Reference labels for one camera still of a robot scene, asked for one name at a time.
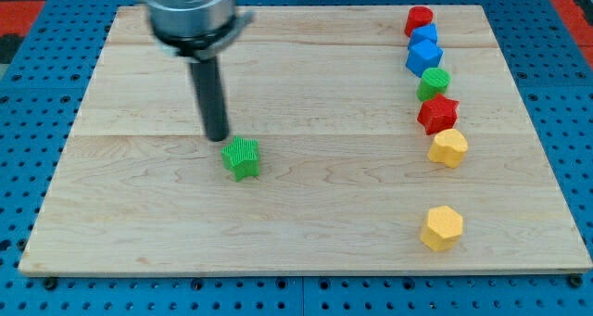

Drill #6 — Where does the red star block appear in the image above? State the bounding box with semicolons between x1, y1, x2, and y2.
417;94;460;135

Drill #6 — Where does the yellow hexagon block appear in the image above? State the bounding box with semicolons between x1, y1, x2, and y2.
420;206;464;252

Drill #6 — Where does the green cylinder block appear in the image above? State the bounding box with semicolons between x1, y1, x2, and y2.
416;68;451;102

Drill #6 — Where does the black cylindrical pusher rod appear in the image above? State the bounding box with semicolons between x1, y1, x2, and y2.
189;57;230;142

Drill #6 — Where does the light wooden board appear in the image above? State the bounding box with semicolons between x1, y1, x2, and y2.
19;6;592;278

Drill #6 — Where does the small blue pentagon block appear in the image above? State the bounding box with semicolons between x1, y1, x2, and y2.
408;23;438;48

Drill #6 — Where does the yellow heart block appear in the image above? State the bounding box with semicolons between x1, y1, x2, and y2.
427;129;469;169

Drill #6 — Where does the blue cube block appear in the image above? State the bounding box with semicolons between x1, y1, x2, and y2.
405;40;444;77

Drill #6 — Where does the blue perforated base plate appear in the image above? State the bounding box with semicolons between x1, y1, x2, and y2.
1;0;592;315

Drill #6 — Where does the green star block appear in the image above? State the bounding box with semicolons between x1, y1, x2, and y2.
221;136;260;182

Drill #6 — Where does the red cylinder block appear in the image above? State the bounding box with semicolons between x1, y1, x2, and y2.
404;6;434;37

